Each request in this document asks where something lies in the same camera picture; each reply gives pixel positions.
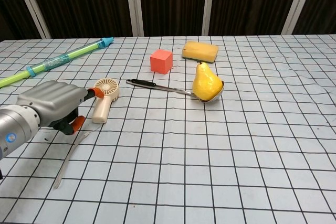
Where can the blue green water pump toy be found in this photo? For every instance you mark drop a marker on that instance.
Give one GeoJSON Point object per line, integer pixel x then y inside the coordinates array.
{"type": "Point", "coordinates": [56, 61]}

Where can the yellow pear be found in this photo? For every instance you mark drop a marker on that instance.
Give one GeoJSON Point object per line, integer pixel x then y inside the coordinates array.
{"type": "Point", "coordinates": [207, 85]}

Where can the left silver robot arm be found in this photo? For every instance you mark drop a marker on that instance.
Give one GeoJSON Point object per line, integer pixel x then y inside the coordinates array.
{"type": "Point", "coordinates": [15, 132]}

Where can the yellow sponge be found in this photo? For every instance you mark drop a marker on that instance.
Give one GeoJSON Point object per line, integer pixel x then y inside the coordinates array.
{"type": "Point", "coordinates": [199, 49]}

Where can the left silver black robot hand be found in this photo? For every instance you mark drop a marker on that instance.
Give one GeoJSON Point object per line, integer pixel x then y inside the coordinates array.
{"type": "Point", "coordinates": [55, 100]}

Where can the cream handheld mini fan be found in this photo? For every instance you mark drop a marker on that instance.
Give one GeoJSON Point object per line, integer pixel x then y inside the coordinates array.
{"type": "Point", "coordinates": [103, 110]}

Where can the pink foam cube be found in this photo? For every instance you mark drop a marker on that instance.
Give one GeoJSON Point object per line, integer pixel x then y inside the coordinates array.
{"type": "Point", "coordinates": [160, 62]}

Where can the white black grid tablecloth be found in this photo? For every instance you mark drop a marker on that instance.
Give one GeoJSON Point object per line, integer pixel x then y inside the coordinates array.
{"type": "Point", "coordinates": [210, 155]}

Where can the white aluminium frame post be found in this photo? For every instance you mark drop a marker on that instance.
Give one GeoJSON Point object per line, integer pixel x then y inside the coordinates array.
{"type": "Point", "coordinates": [134, 3]}
{"type": "Point", "coordinates": [296, 3]}
{"type": "Point", "coordinates": [208, 3]}
{"type": "Point", "coordinates": [31, 6]}

